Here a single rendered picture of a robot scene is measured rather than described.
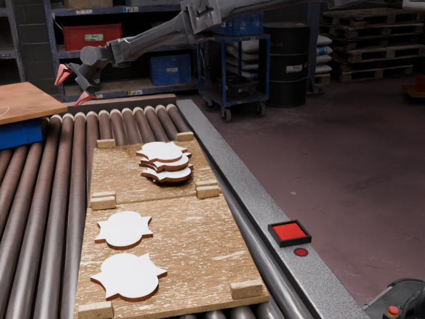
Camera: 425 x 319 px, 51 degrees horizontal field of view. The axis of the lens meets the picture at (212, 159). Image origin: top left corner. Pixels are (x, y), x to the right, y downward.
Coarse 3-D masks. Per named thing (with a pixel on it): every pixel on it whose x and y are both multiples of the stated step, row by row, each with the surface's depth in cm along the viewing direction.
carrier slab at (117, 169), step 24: (144, 144) 152; (192, 144) 151; (96, 168) 134; (120, 168) 134; (144, 168) 133; (96, 192) 120; (120, 192) 119; (144, 192) 119; (168, 192) 119; (192, 192) 119
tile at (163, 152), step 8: (152, 144) 132; (160, 144) 132; (168, 144) 132; (136, 152) 127; (144, 152) 126; (152, 152) 126; (160, 152) 126; (168, 152) 126; (176, 152) 126; (184, 152) 128; (152, 160) 122; (160, 160) 122; (168, 160) 122; (176, 160) 123
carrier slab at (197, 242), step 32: (96, 224) 105; (160, 224) 104; (192, 224) 104; (224, 224) 104; (96, 256) 93; (160, 256) 93; (192, 256) 92; (224, 256) 92; (96, 288) 84; (160, 288) 83; (192, 288) 83; (224, 288) 83
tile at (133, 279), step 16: (112, 256) 91; (128, 256) 91; (144, 256) 91; (112, 272) 86; (128, 272) 86; (144, 272) 86; (160, 272) 86; (112, 288) 82; (128, 288) 82; (144, 288) 82
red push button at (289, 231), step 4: (288, 224) 104; (292, 224) 104; (296, 224) 104; (276, 228) 103; (280, 228) 103; (284, 228) 103; (288, 228) 103; (292, 228) 103; (296, 228) 103; (276, 232) 102; (280, 232) 101; (284, 232) 101; (288, 232) 101; (292, 232) 101; (296, 232) 101; (300, 232) 101; (280, 236) 100; (284, 236) 100; (288, 236) 100; (292, 236) 100; (296, 236) 100; (300, 236) 100
